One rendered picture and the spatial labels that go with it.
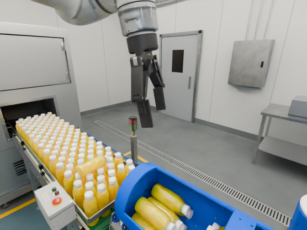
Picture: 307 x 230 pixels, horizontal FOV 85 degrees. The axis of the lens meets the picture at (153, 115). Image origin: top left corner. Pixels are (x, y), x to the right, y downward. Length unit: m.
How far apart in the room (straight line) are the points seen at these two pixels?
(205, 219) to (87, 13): 0.86
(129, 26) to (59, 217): 0.79
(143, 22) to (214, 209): 0.74
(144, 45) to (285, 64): 3.44
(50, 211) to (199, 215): 0.63
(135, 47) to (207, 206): 0.70
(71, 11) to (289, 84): 3.58
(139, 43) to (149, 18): 0.05
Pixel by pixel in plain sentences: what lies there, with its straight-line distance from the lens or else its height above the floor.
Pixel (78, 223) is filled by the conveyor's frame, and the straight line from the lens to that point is 1.09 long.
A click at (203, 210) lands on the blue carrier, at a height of 1.06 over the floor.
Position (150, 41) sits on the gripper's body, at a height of 1.74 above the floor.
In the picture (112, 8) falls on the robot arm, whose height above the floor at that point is 1.81.
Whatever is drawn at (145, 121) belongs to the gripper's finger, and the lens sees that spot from 0.41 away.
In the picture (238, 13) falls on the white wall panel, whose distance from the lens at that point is 4.03.
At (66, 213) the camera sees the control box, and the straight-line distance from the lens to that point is 0.92.
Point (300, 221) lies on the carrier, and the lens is 1.14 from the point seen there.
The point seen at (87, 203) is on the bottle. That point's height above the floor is 1.05.
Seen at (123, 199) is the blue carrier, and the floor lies 1.16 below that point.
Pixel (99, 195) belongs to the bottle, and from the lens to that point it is 0.97.
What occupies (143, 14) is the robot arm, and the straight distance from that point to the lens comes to 0.42.
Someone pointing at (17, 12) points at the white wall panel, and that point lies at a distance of 4.85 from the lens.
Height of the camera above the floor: 1.71
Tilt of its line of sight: 20 degrees down
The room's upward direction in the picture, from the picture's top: straight up
